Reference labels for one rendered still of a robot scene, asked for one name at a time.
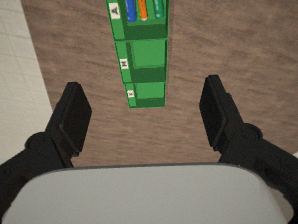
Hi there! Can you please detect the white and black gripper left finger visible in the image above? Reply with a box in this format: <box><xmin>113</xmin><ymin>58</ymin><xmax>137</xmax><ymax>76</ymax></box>
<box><xmin>0</xmin><ymin>82</ymin><xmax>92</xmax><ymax>224</ymax></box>

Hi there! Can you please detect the orange battery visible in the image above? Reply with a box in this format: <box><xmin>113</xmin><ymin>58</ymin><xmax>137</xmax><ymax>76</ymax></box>
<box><xmin>138</xmin><ymin>0</ymin><xmax>148</xmax><ymax>21</ymax></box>

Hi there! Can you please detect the green aa battery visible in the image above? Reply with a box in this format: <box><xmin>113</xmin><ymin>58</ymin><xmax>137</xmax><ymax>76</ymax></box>
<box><xmin>153</xmin><ymin>0</ymin><xmax>164</xmax><ymax>19</ymax></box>

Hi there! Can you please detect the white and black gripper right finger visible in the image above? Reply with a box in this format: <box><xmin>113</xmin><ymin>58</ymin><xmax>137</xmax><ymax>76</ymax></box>
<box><xmin>199</xmin><ymin>75</ymin><xmax>298</xmax><ymax>224</ymax></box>

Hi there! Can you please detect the green bin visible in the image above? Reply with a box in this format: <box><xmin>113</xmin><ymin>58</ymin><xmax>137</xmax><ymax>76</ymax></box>
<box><xmin>105</xmin><ymin>0</ymin><xmax>170</xmax><ymax>108</ymax></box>

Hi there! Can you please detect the blue battery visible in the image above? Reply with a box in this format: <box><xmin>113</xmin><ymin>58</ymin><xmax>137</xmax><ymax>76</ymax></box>
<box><xmin>125</xmin><ymin>0</ymin><xmax>136</xmax><ymax>22</ymax></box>

